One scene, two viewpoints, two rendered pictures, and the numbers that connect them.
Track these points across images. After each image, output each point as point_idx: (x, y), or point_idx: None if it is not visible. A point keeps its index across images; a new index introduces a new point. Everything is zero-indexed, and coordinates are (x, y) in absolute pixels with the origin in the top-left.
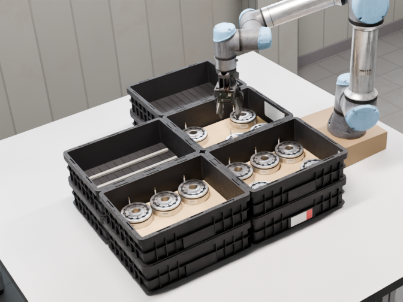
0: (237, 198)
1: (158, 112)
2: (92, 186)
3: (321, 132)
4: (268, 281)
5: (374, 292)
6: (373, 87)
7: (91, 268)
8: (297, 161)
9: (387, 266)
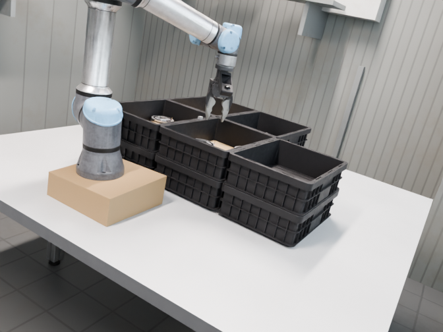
0: (173, 98)
1: (284, 140)
2: (265, 112)
3: (128, 167)
4: None
5: (75, 125)
6: (80, 85)
7: None
8: None
9: (64, 131)
